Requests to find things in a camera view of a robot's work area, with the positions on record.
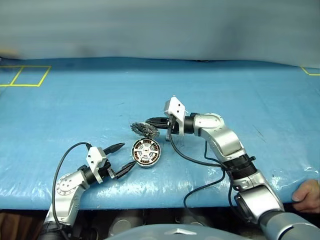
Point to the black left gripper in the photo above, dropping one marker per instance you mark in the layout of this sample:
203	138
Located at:
109	172

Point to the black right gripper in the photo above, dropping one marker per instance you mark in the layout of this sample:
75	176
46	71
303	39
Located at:
175	126

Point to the motor rotor disc with magnets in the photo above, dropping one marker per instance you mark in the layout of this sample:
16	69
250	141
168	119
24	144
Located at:
143	130

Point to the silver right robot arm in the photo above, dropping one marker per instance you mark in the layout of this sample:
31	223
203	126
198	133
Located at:
225	140

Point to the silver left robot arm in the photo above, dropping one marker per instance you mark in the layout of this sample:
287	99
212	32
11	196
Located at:
65	187

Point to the bare person hand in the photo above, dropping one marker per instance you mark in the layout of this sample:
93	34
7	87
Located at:
310	195

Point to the blue plastic table cover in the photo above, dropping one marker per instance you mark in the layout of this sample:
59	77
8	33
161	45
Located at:
100	105

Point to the large grey rounded shape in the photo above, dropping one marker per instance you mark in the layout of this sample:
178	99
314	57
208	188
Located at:
125	223

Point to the grey robot torso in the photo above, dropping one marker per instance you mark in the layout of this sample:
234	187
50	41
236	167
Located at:
175	232

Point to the small grey rounded shape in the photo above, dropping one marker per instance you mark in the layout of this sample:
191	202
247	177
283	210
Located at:
192	220

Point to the yellow tape double square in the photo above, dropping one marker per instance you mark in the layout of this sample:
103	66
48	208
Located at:
43	77

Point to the yellow tape corner marking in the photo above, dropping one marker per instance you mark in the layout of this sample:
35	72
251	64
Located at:
308	73

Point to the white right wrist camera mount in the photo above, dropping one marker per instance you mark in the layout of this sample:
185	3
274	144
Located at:
176	106

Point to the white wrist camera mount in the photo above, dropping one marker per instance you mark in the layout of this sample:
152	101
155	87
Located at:
176	106
95	155

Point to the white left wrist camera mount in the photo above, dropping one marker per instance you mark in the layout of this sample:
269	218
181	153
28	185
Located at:
95	155

